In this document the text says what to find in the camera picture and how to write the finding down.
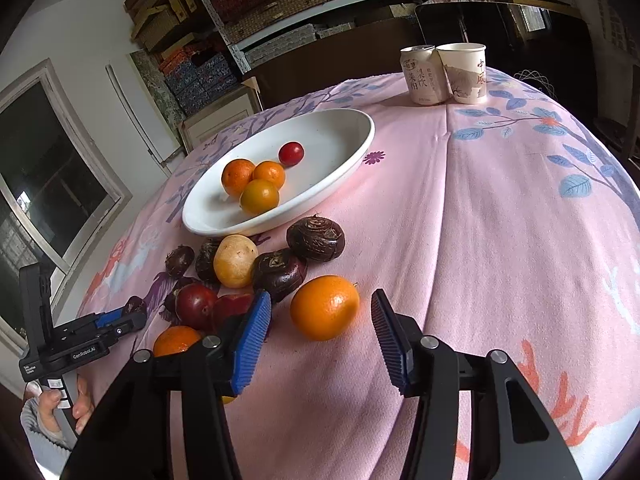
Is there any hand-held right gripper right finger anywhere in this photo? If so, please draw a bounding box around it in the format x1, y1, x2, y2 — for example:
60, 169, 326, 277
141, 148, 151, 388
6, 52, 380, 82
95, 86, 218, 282
370, 288, 583, 480

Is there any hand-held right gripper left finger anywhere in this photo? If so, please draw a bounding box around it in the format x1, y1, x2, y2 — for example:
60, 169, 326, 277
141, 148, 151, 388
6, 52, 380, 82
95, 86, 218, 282
60, 290, 273, 480

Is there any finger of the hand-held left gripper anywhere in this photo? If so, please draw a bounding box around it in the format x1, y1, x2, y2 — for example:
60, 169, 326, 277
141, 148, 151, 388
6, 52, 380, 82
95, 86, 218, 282
102, 312, 148, 345
95, 308, 130, 330

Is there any large red plum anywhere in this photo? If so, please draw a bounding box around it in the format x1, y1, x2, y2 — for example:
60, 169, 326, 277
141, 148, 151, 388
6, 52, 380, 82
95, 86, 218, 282
214, 294, 256, 328

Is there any orange tangerine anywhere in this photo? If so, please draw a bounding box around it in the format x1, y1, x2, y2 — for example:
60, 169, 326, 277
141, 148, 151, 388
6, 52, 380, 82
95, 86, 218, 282
152, 325, 203, 358
252, 160, 287, 191
221, 158, 257, 197

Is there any red apple fruit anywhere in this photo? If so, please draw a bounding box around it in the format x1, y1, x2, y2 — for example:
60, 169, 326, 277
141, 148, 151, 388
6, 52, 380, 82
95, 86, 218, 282
175, 283, 218, 332

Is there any large orange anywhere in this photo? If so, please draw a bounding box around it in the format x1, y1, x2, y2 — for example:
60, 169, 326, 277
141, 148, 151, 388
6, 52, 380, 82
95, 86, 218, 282
290, 275, 361, 342

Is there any pale yellow round fruit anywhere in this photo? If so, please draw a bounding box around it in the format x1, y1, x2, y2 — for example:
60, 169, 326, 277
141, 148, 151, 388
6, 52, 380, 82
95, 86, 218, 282
213, 234, 260, 289

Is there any white oval plate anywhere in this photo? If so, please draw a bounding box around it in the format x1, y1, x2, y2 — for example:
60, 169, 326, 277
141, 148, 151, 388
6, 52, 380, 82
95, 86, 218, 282
181, 108, 376, 237

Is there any person's left forearm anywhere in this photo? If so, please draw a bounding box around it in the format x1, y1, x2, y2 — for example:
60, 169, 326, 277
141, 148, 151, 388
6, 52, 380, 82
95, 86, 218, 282
20, 400, 76, 467

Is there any person's left hand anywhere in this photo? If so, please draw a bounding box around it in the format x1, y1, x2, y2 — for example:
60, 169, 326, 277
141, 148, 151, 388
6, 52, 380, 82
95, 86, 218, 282
22, 375, 96, 436

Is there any yellow-orange tangerine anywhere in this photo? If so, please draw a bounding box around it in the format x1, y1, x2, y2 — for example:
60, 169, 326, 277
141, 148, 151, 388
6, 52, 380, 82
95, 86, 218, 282
240, 179, 281, 215

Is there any pink printed tablecloth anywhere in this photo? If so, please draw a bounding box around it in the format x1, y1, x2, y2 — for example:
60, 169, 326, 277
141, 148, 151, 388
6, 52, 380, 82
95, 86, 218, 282
75, 65, 640, 480

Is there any white framed window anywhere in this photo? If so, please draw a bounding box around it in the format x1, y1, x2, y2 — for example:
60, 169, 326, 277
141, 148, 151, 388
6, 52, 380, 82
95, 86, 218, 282
0, 60, 131, 281

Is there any small red plum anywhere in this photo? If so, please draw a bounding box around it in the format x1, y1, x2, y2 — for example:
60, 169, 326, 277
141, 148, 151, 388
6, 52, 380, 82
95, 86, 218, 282
278, 142, 305, 167

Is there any green marbled board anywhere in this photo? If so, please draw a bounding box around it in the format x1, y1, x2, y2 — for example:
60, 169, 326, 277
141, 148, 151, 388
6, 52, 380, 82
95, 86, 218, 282
129, 50, 188, 161

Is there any stack of blue patterned boxes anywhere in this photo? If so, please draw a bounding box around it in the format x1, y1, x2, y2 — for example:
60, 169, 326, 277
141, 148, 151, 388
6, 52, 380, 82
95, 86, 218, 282
160, 45, 241, 116

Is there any white drink can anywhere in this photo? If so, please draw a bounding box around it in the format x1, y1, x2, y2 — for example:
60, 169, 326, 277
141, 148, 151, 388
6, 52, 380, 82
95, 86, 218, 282
400, 45, 448, 107

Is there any brown board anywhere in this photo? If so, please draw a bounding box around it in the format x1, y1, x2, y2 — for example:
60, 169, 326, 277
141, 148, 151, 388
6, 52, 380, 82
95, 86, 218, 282
245, 45, 416, 111

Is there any white paper cup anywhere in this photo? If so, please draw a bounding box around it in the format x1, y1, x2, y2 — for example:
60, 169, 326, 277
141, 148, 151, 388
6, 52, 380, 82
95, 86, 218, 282
436, 42, 487, 105

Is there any white metal shelf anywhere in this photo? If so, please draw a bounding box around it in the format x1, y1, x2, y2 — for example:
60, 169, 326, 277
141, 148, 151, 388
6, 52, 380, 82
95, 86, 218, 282
177, 0, 571, 81

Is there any checked curtain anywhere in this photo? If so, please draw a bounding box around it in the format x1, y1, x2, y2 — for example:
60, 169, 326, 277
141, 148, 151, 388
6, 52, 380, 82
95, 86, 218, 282
585, 0, 636, 76

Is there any pale wooden picture frame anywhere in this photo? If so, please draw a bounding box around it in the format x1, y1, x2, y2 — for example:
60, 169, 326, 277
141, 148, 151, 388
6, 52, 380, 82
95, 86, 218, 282
177, 77, 263, 156

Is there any wire ornament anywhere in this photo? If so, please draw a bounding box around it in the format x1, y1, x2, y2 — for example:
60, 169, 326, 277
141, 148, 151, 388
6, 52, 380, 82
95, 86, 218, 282
515, 67, 556, 96

